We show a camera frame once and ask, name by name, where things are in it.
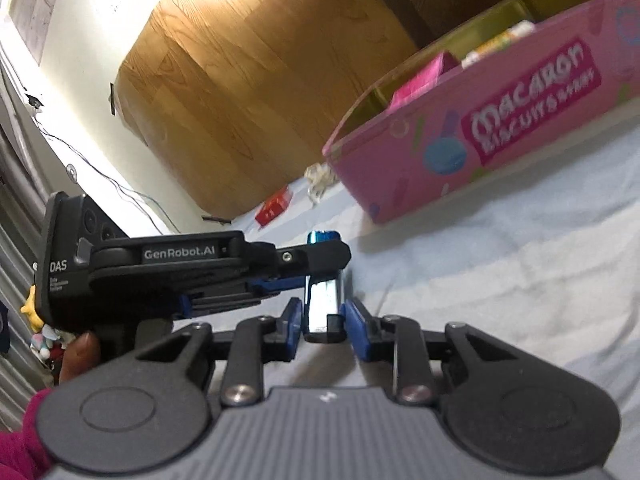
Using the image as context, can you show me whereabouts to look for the pink biscuit tin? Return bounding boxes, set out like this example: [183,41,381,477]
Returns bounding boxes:
[322,0,640,226]

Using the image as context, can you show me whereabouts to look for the person's left hand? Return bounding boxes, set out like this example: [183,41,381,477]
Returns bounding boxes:
[58,332,102,387]

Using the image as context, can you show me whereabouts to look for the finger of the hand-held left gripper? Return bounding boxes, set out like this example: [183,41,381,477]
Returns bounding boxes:
[247,276,307,307]
[272,239,352,280]

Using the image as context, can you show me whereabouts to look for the magenta shiny pouch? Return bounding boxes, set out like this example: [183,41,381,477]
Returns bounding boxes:
[389,51,462,112]

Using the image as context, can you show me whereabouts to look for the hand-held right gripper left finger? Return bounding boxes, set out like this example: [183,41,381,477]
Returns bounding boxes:
[135,297,304,407]

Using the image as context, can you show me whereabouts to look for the small plush toy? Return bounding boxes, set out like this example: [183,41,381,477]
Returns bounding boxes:
[29,322,71,362]

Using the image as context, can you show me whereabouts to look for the black wall cable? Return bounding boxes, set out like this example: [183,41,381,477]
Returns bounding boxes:
[22,91,178,233]

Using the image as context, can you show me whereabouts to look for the paper sheet on wall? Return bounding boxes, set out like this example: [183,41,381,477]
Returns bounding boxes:
[9,0,57,67]

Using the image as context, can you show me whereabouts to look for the small red box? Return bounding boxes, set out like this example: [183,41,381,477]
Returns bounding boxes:
[254,186,294,229]

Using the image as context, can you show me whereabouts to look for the wooden headboard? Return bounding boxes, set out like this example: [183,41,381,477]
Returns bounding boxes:
[112,0,436,221]

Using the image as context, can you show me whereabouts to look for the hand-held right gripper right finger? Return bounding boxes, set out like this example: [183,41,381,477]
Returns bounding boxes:
[342,297,506,407]

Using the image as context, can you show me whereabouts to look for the striped bed sheet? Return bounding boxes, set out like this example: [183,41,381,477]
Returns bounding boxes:
[165,95,640,466]

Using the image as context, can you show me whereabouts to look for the clear crumpled wrapper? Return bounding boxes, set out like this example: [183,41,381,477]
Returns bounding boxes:
[304,161,337,207]

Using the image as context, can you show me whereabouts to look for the white plastic bottle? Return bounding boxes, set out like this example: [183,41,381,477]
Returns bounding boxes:
[460,20,537,69]

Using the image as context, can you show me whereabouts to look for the yellow star toy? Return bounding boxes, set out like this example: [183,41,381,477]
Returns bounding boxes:
[21,284,43,332]

